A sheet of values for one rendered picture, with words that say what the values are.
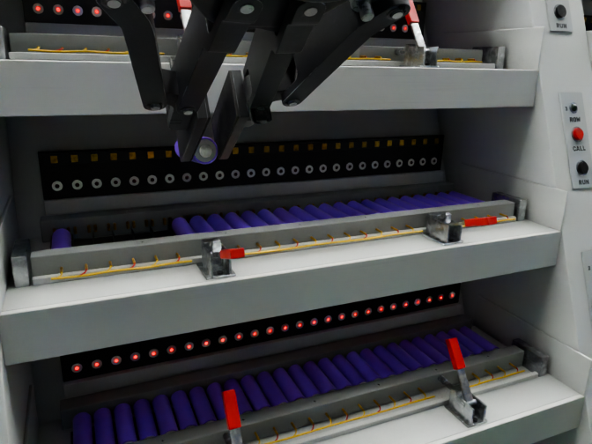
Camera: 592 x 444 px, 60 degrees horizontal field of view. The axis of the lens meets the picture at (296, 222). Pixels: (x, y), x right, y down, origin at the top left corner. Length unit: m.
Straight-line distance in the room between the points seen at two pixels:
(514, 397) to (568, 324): 0.11
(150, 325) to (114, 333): 0.03
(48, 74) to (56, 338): 0.22
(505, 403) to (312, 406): 0.24
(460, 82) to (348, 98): 0.15
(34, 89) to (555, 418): 0.65
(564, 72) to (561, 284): 0.27
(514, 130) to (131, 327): 0.54
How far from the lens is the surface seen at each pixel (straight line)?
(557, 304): 0.73
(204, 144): 0.36
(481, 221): 0.55
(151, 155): 0.62
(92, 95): 0.49
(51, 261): 0.50
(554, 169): 0.71
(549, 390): 0.73
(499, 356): 0.73
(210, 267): 0.47
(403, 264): 0.55
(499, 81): 0.68
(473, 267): 0.62
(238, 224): 0.57
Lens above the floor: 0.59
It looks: 2 degrees up
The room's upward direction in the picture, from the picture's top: 7 degrees counter-clockwise
